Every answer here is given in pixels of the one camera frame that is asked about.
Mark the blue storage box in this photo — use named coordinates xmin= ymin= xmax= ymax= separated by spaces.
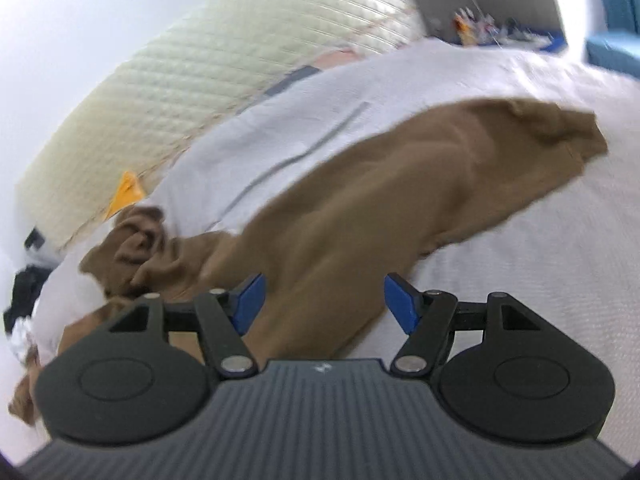
xmin=537 ymin=35 xmax=568 ymax=55

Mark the blue chair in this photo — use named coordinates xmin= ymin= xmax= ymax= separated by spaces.
xmin=586 ymin=30 xmax=640 ymax=78

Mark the brown hoodie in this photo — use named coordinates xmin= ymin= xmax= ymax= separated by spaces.
xmin=7 ymin=97 xmax=610 ymax=428

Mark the black clothes pile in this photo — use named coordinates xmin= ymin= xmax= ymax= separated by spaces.
xmin=2 ymin=267 xmax=51 ymax=333

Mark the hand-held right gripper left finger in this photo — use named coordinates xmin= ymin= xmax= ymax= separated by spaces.
xmin=107 ymin=274 xmax=266 ymax=380

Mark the light grey duvet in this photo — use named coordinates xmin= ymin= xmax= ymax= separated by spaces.
xmin=0 ymin=37 xmax=640 ymax=466

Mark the cream quilted headboard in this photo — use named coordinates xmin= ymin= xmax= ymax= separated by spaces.
xmin=15 ymin=0 xmax=426 ymax=253

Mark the white clothes pile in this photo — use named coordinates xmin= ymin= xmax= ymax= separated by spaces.
xmin=7 ymin=317 xmax=38 ymax=363

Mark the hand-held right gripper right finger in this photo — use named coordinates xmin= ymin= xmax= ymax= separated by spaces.
xmin=384 ymin=272 xmax=543 ymax=377

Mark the yellow pillow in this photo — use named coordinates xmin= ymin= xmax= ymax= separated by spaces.
xmin=102 ymin=171 xmax=148 ymax=221

